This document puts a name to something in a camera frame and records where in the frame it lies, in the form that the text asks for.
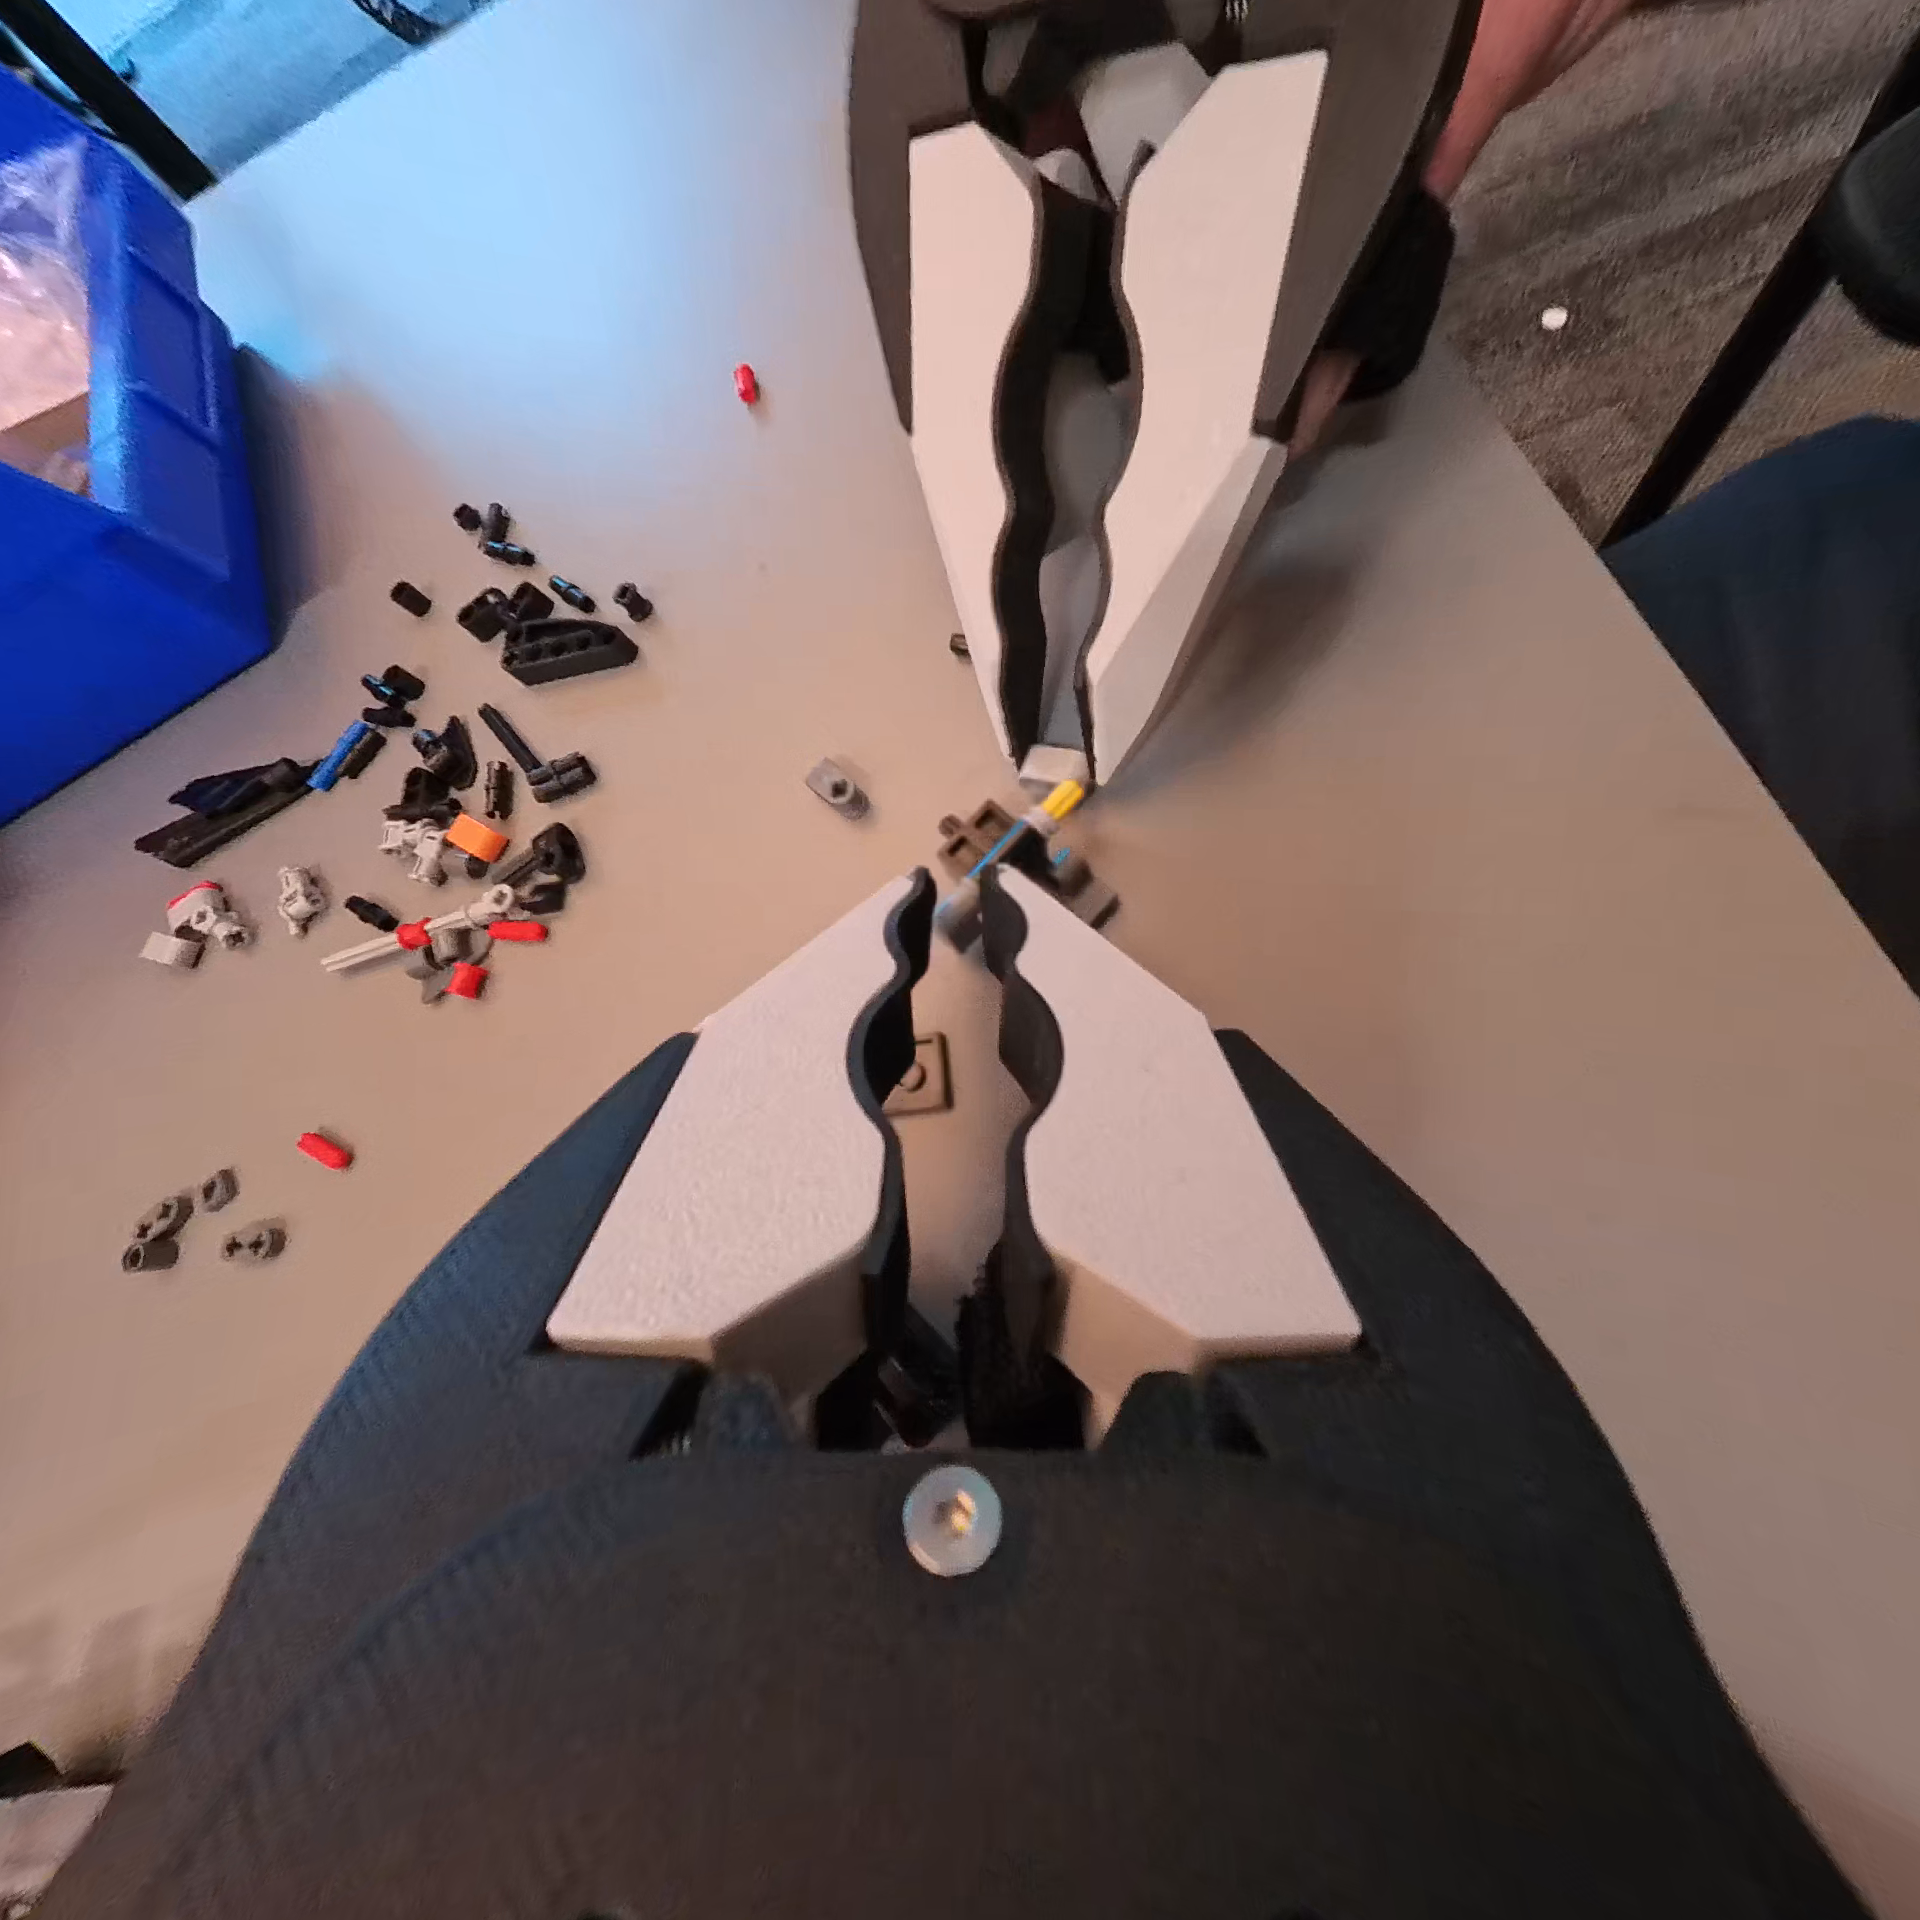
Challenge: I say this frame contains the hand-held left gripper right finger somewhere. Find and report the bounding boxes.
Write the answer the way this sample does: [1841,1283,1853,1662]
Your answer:
[978,863,1366,1450]

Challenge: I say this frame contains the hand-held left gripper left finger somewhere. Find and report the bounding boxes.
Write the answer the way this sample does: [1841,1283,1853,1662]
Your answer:
[544,867,937,1450]

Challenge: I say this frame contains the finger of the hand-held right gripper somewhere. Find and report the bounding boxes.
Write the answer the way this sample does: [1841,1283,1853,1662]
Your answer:
[907,124,1053,767]
[1080,47,1334,789]

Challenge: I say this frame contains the yellow axle lego assembly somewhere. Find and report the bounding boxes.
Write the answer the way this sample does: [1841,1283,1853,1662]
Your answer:
[933,779,1126,954]

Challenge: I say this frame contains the pile of lego pieces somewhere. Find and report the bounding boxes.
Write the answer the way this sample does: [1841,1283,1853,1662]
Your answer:
[135,502,656,1007]

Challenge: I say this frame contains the black triangular lego beam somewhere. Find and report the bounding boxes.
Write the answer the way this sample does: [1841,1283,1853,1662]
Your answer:
[498,621,642,688]

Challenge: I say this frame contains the person's right hand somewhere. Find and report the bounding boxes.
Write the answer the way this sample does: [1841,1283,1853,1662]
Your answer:
[1290,0,1641,454]

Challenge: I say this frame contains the black mesh chair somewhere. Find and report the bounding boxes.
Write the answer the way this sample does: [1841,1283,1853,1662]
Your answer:
[1598,46,1920,549]

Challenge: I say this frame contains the person's legs blue pants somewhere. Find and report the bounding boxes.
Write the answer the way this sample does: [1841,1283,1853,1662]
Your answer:
[1603,420,1920,991]

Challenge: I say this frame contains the black metal stand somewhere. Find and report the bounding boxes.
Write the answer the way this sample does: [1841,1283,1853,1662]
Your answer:
[47,0,221,196]

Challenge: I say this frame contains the blue plastic bin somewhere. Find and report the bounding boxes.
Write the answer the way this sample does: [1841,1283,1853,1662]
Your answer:
[0,66,274,828]

